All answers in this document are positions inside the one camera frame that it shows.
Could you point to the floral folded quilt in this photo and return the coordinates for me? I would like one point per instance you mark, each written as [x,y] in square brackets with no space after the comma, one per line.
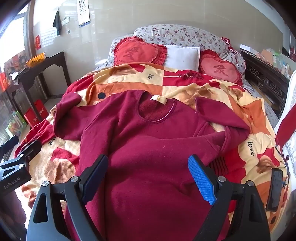
[186,36]

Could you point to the black smartphone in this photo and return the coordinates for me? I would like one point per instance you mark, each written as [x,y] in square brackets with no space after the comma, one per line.
[275,190]

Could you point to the orange red patterned blanket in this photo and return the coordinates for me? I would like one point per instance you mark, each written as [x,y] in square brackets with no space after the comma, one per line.
[253,160]

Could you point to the white pillow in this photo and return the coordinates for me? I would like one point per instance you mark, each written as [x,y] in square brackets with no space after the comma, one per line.
[182,58]

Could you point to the dark hanging cloth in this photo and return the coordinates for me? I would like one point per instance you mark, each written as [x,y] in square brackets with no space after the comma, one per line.
[57,23]

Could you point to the red heart pillow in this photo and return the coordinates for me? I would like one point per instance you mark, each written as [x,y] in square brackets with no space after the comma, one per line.
[135,49]
[211,64]

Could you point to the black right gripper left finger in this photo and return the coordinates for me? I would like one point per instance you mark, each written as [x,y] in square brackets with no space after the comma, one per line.
[47,221]

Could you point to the dark carved wooden bed frame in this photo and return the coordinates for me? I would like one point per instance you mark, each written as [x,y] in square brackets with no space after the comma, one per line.
[271,83]

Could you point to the red gift bag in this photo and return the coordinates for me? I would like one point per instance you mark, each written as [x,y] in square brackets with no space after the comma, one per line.
[41,109]
[31,118]

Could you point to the left red heart pillow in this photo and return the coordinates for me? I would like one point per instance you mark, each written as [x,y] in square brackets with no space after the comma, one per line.
[135,49]

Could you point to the red box on table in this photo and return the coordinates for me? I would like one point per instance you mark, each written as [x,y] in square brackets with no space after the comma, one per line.
[3,81]

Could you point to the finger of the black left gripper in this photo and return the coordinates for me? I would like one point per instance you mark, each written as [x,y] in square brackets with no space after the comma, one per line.
[8,145]

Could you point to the wall calendar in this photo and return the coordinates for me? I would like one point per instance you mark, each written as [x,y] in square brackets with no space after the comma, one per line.
[83,12]

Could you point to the green colourful box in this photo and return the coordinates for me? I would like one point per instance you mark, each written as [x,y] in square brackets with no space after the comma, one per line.
[16,125]

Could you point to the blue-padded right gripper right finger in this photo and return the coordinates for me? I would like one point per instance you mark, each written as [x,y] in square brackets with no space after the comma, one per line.
[249,221]

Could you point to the red wall sticker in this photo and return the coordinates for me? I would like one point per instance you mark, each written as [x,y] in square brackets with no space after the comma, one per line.
[37,42]

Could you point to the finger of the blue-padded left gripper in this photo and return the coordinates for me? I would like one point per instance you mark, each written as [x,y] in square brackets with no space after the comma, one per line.
[28,153]

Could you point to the right red heart pillow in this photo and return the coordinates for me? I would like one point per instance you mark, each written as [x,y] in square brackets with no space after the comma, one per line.
[211,64]

